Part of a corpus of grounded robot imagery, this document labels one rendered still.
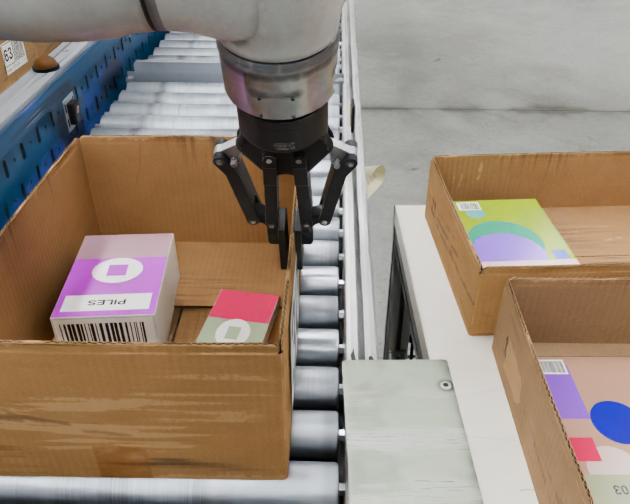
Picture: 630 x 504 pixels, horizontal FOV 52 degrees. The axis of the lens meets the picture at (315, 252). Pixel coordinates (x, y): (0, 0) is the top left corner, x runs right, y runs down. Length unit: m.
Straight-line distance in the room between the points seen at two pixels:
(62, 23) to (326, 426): 0.44
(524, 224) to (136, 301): 0.52
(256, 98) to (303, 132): 0.05
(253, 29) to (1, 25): 0.15
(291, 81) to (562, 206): 0.68
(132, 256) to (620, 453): 0.56
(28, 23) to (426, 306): 0.56
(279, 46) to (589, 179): 0.70
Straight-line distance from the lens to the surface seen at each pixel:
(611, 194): 1.09
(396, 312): 1.11
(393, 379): 0.72
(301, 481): 0.64
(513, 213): 0.95
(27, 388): 0.60
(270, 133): 0.51
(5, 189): 1.12
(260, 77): 0.47
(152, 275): 0.76
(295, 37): 0.44
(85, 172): 0.91
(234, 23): 0.43
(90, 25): 0.44
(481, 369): 0.75
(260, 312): 0.77
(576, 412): 0.71
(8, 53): 1.22
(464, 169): 0.98
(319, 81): 0.48
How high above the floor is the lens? 1.27
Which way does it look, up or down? 35 degrees down
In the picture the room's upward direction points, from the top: straight up
